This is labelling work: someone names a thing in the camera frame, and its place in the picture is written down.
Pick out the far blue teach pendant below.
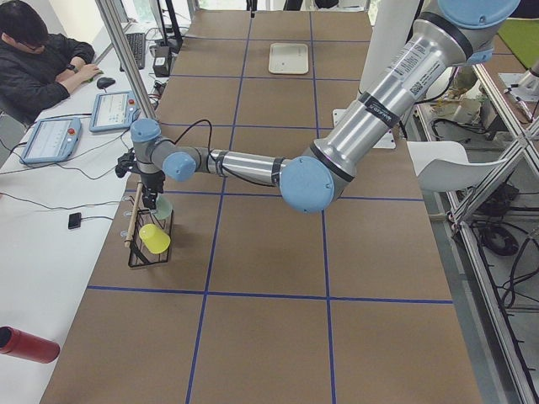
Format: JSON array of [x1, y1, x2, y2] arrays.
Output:
[[89, 91, 140, 133]]

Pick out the cream plastic tray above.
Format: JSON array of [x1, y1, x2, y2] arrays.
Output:
[[268, 43, 309, 75]]

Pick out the near blue teach pendant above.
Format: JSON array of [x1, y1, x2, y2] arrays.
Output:
[[19, 117, 82, 165]]

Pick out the black wire cup rack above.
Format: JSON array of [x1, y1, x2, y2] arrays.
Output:
[[121, 209, 173, 269]]

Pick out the small black device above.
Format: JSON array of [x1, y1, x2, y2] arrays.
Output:
[[67, 212, 82, 230]]

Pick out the black keyboard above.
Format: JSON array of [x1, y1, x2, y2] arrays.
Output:
[[125, 33, 146, 70]]

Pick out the white paper sheet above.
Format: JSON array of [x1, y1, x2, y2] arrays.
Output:
[[407, 141, 509, 192]]

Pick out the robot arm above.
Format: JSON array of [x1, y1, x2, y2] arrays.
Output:
[[130, 1, 519, 213]]

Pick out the yellow cup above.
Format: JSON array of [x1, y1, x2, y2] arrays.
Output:
[[138, 224, 171, 255]]

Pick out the green cup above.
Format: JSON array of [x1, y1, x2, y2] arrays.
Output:
[[153, 195, 173, 221]]

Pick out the aluminium frame post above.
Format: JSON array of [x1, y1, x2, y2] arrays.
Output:
[[95, 0, 157, 120]]

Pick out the black computer mouse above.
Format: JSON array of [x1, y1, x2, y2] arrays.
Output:
[[96, 77, 115, 90]]

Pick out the blue teach pendant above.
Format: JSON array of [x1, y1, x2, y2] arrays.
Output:
[[19, 117, 82, 165], [89, 91, 140, 133]]

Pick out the black power adapter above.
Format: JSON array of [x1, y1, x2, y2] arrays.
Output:
[[152, 46, 172, 77]]

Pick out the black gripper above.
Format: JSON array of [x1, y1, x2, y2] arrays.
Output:
[[140, 170, 164, 210]]

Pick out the red bottle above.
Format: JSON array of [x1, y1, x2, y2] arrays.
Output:
[[1, 326, 61, 364]]

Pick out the person in black jacket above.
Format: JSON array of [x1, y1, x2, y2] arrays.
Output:
[[1, 1, 102, 125]]

